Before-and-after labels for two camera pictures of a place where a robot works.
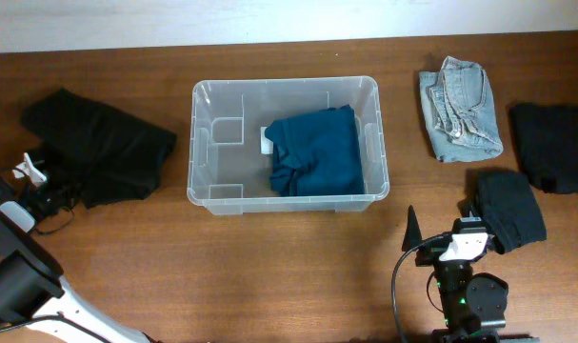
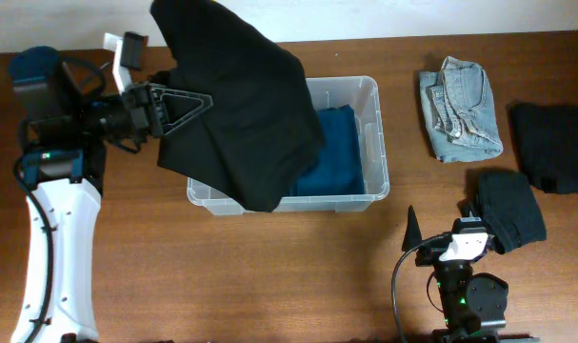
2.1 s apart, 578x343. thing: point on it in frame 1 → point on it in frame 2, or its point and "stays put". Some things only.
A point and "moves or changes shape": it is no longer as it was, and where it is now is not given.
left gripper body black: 50,198 → 143,110
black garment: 555,145 stays put
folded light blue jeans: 460,111 stays put
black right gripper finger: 412,234 stays put
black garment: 109,156 moves or changes shape
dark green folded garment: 507,206 stays put
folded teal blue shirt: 317,153 stays put
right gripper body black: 427,255 stays put
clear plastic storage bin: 230,160 → 351,170
